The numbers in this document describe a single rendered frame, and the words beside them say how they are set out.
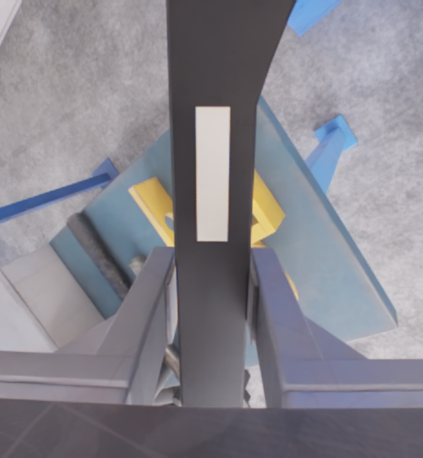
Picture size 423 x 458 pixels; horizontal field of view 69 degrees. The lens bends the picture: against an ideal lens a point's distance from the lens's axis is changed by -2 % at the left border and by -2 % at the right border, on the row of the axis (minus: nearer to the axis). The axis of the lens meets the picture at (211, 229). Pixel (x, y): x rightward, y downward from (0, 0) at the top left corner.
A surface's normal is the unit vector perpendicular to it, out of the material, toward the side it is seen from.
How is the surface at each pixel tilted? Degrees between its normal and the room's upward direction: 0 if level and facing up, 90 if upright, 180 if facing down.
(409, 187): 0
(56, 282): 90
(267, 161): 0
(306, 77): 0
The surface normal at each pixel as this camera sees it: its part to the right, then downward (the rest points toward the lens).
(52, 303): 0.72, -0.43
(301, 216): -0.41, 0.37
